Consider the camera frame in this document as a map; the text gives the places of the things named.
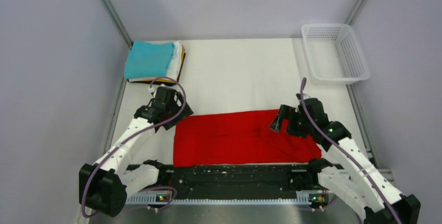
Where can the red t-shirt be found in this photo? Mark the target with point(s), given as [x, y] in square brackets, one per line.
[238, 138]

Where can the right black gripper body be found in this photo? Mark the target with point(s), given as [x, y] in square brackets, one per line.
[297, 125]

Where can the white slotted cable duct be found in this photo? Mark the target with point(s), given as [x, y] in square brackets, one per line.
[153, 199]

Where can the white plastic basket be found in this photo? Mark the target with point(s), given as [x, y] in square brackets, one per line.
[333, 54]

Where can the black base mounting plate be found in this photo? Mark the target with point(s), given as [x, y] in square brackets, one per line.
[242, 182]

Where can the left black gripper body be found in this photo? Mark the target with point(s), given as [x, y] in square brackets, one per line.
[173, 109]

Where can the folded teal t-shirt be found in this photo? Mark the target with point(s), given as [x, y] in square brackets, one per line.
[148, 60]

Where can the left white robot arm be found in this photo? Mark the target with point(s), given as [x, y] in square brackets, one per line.
[105, 185]

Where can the folded white t-shirt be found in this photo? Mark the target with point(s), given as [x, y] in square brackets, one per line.
[175, 62]

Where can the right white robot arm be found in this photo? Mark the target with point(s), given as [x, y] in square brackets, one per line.
[366, 191]

